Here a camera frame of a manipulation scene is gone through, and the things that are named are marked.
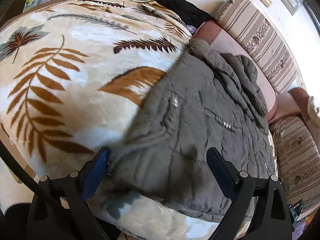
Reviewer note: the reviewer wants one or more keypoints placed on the small purple cloth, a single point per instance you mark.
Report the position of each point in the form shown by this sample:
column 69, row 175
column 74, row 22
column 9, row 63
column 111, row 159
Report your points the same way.
column 191, row 28

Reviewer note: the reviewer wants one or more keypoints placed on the pink sofa bolster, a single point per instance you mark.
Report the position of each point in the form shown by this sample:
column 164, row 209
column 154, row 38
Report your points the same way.
column 240, row 50

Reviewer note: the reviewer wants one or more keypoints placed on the beige wall switch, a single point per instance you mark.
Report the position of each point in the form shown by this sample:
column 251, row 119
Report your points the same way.
column 266, row 0

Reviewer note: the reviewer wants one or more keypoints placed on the narrow striped floral sofa cushion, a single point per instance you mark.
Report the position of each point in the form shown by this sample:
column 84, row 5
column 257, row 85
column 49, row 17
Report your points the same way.
column 297, row 155

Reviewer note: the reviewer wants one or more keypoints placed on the grey quilted jacket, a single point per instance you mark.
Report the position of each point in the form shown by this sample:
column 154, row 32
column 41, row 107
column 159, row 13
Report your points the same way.
column 200, row 130

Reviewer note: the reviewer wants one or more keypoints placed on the wide striped floral sofa cushion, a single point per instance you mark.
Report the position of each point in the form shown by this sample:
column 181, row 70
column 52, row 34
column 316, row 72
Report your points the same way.
column 260, row 40

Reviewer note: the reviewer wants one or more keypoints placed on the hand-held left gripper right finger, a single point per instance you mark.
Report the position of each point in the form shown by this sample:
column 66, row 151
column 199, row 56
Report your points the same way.
column 222, row 175

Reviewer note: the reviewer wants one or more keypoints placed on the white crumpled cloth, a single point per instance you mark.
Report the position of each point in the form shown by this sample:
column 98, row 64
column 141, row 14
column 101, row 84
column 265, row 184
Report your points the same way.
column 314, row 106

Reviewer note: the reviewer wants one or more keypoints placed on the leaf print fleece blanket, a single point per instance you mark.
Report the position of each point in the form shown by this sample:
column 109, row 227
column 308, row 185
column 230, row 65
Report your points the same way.
column 75, row 62

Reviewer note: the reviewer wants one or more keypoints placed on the pink sofa armrest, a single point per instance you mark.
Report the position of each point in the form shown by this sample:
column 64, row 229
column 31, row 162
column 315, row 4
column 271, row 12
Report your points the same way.
column 290, row 105

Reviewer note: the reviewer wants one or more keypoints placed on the black garment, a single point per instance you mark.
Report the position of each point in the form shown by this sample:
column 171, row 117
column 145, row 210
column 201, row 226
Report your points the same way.
column 190, row 10

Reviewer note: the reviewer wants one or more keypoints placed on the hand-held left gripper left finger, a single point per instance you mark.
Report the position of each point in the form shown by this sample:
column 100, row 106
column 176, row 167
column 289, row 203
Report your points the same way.
column 96, row 172

